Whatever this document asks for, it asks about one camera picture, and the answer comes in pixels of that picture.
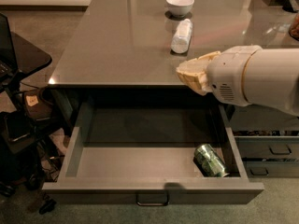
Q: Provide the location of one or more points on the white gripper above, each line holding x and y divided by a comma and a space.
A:
226, 75

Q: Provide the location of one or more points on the green soda can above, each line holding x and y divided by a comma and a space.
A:
206, 158

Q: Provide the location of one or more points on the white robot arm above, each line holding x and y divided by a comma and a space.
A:
247, 75

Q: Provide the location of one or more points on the grey middle right drawer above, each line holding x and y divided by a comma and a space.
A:
265, 133

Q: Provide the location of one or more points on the open grey top drawer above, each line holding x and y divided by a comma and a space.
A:
116, 153

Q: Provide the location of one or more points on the grey lower right drawer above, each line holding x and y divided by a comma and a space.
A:
282, 169

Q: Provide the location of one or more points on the clear plastic bottle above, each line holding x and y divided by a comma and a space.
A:
182, 37

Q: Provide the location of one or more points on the white bowl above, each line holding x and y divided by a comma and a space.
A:
179, 8

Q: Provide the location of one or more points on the brown box with note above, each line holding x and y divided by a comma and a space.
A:
38, 104

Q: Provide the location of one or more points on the black laptop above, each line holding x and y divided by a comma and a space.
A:
8, 63

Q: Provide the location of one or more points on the black side table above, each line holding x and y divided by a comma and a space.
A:
22, 138

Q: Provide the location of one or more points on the metal drawer handle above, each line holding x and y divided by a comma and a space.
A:
149, 200

